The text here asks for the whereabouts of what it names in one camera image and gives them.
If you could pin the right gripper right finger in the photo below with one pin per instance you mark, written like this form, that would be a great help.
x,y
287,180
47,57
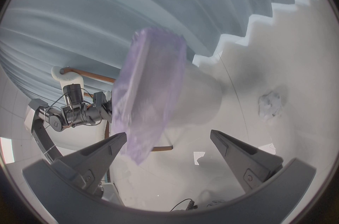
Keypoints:
x,y
246,164

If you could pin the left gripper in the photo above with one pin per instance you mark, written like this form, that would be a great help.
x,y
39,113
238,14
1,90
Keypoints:
x,y
94,115

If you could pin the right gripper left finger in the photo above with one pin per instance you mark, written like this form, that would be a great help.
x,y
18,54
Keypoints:
x,y
91,162

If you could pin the purple plastic bag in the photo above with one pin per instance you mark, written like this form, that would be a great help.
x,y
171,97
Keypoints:
x,y
148,90

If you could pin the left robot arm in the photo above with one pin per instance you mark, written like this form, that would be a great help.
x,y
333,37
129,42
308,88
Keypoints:
x,y
72,114

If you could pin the white trash bin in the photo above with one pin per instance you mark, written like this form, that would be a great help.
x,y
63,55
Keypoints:
x,y
201,101

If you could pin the white wooden armchair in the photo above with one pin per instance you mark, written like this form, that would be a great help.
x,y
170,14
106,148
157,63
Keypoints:
x,y
71,78

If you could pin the crumpled white paper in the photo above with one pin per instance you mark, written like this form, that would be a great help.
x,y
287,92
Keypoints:
x,y
269,105

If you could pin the blue-green curtain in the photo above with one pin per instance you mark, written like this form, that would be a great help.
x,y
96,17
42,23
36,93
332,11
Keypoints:
x,y
111,14

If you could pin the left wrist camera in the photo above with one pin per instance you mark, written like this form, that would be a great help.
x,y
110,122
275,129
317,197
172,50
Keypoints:
x,y
99,100

